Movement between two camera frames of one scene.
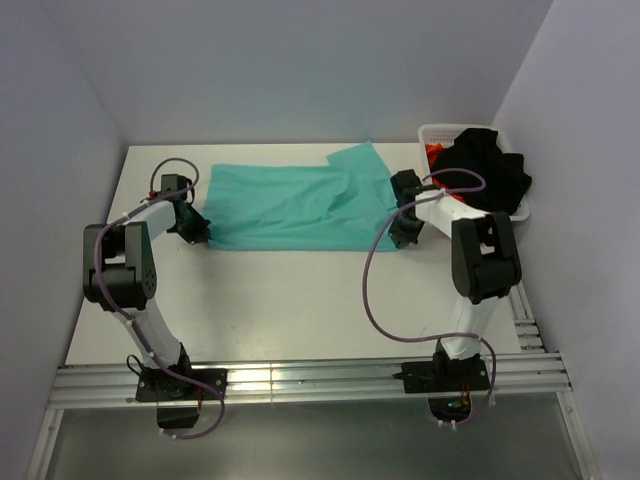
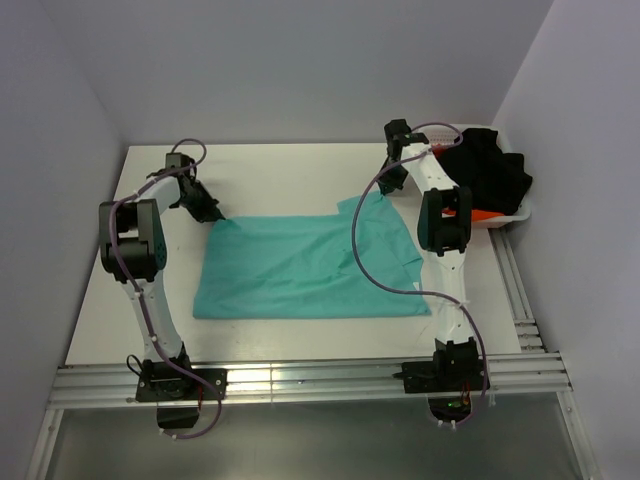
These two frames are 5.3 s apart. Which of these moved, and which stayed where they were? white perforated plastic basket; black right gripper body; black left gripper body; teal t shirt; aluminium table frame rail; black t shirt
Moved: black right gripper body; teal t shirt; black left gripper body
Stayed: black t shirt; aluminium table frame rail; white perforated plastic basket
